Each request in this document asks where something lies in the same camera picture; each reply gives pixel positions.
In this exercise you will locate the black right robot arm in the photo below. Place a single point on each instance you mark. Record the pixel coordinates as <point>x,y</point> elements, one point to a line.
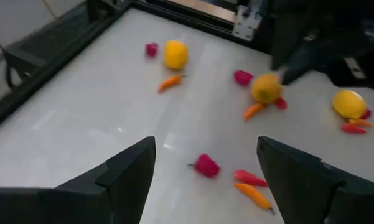
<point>286,31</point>

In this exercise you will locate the wooden board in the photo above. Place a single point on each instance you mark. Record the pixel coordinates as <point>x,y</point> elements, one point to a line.
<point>205,7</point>

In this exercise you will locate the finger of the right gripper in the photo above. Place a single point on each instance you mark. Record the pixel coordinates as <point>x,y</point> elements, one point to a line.
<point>298,63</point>

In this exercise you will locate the red long mini pepper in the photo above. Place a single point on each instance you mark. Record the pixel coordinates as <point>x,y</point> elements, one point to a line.
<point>353,128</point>
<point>250,179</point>

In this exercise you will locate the orange long mini pepper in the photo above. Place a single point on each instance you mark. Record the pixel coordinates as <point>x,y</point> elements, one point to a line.
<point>255,196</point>
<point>171,83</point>
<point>253,111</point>
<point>360,123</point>

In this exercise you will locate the yellow lemon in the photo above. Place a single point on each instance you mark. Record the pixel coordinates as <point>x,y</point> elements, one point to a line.
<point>265,90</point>
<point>349,104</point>
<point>175,54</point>

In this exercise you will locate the metal mounting bracket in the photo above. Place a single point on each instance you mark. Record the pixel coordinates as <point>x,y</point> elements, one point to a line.
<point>247,23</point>

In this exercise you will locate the red pepper with stem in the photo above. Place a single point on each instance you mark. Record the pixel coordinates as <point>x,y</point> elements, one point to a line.
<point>207,165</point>

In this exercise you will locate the black side bracket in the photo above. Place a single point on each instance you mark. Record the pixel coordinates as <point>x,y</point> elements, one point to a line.
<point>21,60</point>

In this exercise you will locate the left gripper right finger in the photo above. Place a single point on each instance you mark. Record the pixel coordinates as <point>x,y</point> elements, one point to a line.
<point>286,186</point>

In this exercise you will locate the red mini bell pepper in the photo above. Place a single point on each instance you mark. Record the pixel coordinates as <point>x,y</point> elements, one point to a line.
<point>151,49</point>
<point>243,77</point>
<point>281,103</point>
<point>366,114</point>

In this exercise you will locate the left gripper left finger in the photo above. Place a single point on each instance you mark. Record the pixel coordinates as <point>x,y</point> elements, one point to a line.
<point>133,186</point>

